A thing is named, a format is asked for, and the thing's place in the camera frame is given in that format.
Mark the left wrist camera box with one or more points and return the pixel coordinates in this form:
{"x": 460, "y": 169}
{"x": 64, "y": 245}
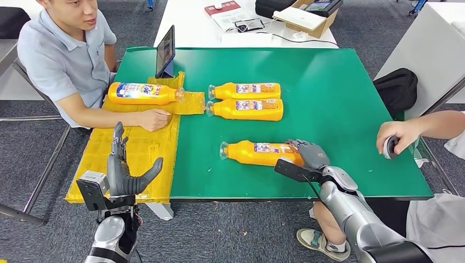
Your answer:
{"x": 91, "y": 188}

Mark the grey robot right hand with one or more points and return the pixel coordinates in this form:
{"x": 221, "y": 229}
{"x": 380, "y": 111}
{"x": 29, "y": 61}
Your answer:
{"x": 314, "y": 156}

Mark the yellow taped cardboard mat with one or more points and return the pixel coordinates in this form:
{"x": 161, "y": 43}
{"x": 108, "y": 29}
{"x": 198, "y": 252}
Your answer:
{"x": 145, "y": 152}

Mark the white black handheld controller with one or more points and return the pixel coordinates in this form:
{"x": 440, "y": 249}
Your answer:
{"x": 389, "y": 149}

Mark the white table foot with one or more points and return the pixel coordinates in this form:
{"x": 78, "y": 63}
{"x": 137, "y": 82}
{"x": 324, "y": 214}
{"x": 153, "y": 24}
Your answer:
{"x": 161, "y": 211}

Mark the white box lid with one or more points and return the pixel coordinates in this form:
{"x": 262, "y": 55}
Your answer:
{"x": 299, "y": 18}

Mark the black carrying case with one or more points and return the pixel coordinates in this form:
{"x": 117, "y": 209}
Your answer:
{"x": 270, "y": 8}

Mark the tablet with blue stand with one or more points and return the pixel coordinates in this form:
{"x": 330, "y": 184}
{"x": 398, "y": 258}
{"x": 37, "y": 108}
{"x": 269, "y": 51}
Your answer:
{"x": 165, "y": 49}

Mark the black chair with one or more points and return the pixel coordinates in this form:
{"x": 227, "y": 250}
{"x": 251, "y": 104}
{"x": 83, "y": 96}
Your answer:
{"x": 13, "y": 21}

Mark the black screen device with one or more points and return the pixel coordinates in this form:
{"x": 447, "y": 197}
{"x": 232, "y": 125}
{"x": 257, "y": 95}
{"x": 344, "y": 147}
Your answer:
{"x": 321, "y": 5}

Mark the brown cardboard box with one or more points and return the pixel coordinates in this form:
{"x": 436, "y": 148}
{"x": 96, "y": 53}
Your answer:
{"x": 327, "y": 24}

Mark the white side table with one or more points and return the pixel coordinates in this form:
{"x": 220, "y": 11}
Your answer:
{"x": 428, "y": 47}

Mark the black backpack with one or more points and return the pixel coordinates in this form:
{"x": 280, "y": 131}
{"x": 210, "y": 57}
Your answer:
{"x": 396, "y": 90}

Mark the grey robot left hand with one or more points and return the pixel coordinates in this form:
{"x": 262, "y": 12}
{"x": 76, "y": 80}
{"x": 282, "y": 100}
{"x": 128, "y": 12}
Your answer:
{"x": 120, "y": 178}

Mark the dark metal bar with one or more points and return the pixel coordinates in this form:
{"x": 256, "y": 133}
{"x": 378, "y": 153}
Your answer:
{"x": 21, "y": 215}

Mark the clear plastic bag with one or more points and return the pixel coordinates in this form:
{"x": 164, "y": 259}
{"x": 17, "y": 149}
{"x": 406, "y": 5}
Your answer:
{"x": 419, "y": 154}

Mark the red booklet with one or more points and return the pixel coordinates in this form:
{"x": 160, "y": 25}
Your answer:
{"x": 221, "y": 8}

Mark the metal chair frame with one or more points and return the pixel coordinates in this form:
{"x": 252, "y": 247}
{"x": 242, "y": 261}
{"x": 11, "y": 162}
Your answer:
{"x": 45, "y": 174}

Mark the person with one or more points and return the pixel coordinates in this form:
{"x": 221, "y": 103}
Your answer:
{"x": 432, "y": 221}
{"x": 61, "y": 61}

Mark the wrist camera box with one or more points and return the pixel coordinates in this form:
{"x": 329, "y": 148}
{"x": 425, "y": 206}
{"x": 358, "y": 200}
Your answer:
{"x": 290, "y": 170}
{"x": 91, "y": 188}

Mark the orange detergent bottle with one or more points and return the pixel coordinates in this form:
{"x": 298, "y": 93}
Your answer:
{"x": 225, "y": 109}
{"x": 243, "y": 154}
{"x": 225, "y": 91}
{"x": 145, "y": 98}

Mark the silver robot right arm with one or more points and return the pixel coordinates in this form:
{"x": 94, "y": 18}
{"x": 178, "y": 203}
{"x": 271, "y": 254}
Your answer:
{"x": 356, "y": 221}

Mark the white printed paper sheet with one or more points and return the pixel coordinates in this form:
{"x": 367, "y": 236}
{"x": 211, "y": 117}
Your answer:
{"x": 227, "y": 19}

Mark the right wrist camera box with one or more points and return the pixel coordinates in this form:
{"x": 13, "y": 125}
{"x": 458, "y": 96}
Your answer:
{"x": 290, "y": 170}

